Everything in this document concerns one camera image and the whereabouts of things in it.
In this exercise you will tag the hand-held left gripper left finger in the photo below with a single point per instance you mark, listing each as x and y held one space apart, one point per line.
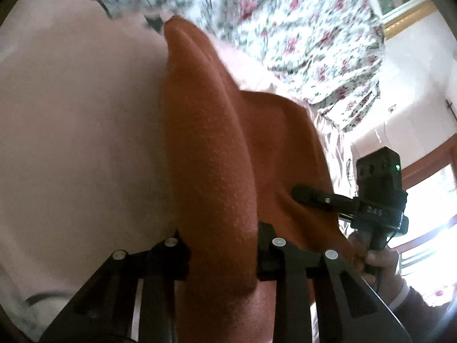
162 264

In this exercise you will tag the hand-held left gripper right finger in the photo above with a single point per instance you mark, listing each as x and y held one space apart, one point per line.
271 253

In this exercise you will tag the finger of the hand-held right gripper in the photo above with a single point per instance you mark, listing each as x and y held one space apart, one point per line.
314 196

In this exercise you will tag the rust orange knit sweater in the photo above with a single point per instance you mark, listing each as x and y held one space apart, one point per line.
214 171

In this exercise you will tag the person's right forearm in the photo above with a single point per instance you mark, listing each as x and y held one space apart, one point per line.
421 314

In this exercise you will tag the person's right hand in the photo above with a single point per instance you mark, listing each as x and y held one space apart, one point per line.
382 268

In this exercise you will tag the white cloth with dark swirls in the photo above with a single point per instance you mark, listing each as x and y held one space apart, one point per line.
339 157

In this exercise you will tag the pale pink bed sheet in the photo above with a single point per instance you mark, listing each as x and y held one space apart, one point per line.
82 143

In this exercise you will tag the floral print blanket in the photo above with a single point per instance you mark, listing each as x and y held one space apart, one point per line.
285 32

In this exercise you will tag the brown wooden window frame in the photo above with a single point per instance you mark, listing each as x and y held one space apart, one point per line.
428 157

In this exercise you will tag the gold trimmed white frame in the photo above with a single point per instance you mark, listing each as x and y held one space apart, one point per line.
407 14

